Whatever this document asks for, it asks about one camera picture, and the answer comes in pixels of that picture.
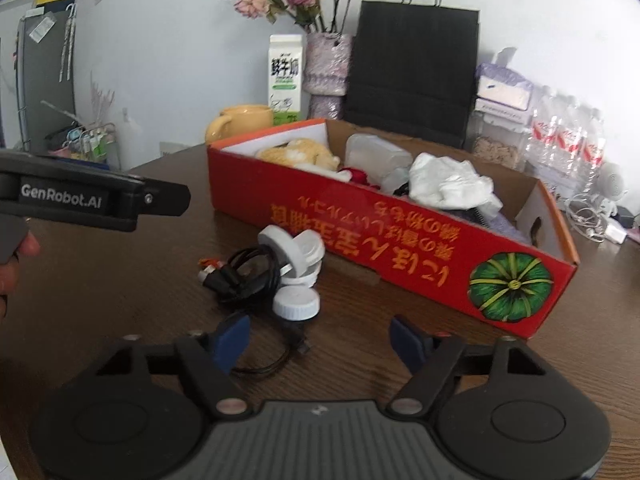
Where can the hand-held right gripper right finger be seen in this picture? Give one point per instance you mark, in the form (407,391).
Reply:
(407,342)

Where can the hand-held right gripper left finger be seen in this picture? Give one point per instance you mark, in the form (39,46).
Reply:
(230,340)

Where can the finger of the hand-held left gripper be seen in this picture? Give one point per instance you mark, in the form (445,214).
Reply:
(167,199)

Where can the red cardboard box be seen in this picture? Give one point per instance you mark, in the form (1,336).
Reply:
(350,230)

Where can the yellow white plush toy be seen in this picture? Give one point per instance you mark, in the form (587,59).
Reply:
(300,152)

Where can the white plastic bag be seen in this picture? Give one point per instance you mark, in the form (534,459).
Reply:
(450,180)

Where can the red fabric flower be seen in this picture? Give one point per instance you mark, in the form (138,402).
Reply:
(360,176)

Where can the white plastic bottle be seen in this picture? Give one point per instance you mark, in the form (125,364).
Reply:
(375,157)

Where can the person's left hand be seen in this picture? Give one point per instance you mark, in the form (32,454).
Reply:
(7,282)

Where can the dried lavender stems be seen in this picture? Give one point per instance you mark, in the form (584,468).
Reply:
(102,100)

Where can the yellow mug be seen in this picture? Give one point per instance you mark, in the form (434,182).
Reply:
(245,122)

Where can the grey refrigerator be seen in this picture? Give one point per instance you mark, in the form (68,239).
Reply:
(45,85)

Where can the white hanging strip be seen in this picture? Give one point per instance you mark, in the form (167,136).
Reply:
(67,40)

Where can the white green milk carton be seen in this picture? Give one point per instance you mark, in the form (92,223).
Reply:
(286,80)

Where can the purple textured vase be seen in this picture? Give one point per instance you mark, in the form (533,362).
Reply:
(327,70)

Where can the clear seed container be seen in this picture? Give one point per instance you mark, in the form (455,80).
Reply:
(497,150)

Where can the white earphones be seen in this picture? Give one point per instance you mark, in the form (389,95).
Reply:
(587,220)

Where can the white charger block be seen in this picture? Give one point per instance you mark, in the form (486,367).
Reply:
(616,234)

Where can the white flat box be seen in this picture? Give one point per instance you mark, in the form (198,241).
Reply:
(502,114)

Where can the black power adapter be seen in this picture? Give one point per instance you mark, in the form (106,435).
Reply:
(626,215)

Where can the white robot speaker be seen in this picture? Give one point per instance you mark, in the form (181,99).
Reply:
(612,185)

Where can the purple tissue pack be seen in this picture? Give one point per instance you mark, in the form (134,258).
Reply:
(502,82)

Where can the black paper bag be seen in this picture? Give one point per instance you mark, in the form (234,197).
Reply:
(415,65)

